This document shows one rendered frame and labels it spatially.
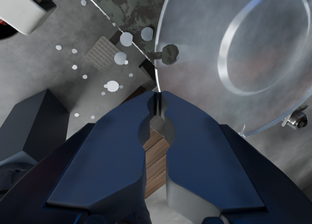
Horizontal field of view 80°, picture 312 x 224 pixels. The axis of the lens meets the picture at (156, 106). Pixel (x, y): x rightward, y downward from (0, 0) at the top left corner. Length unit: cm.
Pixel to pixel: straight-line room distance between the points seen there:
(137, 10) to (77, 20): 66
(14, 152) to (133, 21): 56
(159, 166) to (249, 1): 87
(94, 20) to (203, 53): 79
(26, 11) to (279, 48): 35
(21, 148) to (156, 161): 56
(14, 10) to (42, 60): 69
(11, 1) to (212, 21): 27
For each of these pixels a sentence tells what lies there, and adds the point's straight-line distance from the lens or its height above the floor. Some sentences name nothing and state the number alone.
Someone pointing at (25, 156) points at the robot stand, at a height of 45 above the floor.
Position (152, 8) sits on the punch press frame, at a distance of 34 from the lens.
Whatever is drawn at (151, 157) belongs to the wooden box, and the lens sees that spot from 94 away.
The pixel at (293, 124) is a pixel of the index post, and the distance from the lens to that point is 40.
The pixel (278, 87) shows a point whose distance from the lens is 34.
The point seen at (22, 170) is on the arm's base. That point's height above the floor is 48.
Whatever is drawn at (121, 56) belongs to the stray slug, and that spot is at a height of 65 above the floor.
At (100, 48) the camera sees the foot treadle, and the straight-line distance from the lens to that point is 83.
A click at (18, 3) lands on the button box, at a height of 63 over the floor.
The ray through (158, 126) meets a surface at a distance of 25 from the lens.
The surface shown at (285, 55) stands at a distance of 30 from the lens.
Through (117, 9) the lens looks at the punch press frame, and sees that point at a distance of 33.
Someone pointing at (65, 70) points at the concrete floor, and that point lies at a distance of 104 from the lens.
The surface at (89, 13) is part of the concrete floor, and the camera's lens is 97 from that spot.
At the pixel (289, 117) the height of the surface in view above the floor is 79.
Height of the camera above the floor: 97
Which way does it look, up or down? 54 degrees down
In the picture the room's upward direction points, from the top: 149 degrees clockwise
